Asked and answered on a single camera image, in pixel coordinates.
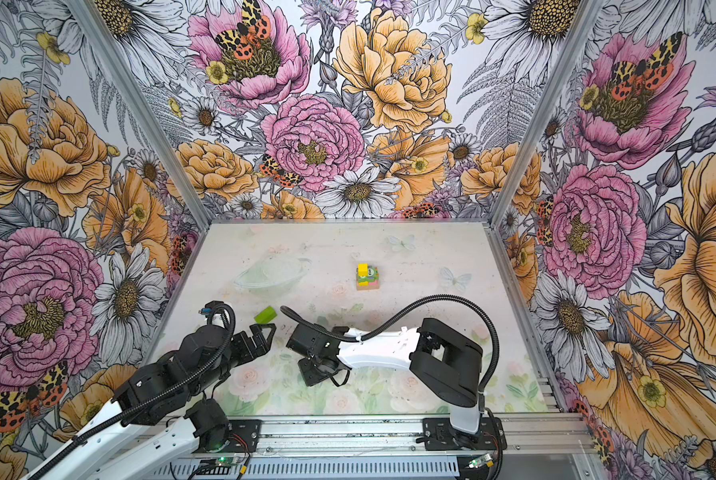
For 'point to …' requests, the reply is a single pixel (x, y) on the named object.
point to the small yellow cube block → (363, 269)
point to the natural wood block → (368, 286)
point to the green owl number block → (371, 281)
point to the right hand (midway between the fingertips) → (316, 383)
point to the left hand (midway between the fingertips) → (260, 342)
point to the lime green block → (266, 316)
